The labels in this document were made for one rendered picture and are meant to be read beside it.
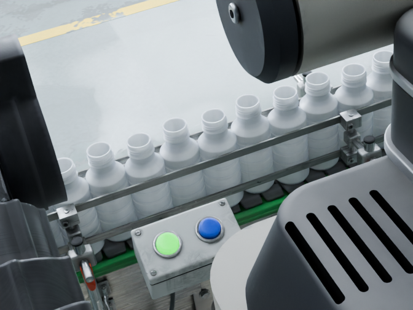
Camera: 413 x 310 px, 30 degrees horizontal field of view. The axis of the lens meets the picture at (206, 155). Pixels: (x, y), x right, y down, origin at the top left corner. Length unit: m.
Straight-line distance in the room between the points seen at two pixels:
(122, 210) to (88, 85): 2.33
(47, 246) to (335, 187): 0.14
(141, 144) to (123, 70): 2.38
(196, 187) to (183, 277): 0.19
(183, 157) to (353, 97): 0.28
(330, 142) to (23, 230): 0.91
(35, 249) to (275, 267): 0.11
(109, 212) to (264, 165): 0.25
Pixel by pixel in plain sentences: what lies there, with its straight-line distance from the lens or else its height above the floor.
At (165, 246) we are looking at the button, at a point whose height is 1.12.
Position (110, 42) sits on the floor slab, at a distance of 3.75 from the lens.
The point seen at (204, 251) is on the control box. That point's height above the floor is 1.10.
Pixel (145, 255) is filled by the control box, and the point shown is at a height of 1.11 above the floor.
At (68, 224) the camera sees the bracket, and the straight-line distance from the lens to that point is 1.11.
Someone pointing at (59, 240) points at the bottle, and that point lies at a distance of 1.18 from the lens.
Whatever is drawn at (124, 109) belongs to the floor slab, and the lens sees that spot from 3.26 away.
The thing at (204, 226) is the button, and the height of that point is 1.12.
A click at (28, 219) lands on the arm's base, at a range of 0.39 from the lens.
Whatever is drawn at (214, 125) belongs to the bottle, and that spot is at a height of 1.16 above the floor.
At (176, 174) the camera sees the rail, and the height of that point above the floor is 1.11.
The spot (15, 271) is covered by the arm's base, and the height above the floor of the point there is 1.59.
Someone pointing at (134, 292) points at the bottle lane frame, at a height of 0.92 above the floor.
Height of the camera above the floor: 1.84
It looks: 39 degrees down
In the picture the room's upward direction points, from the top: 9 degrees counter-clockwise
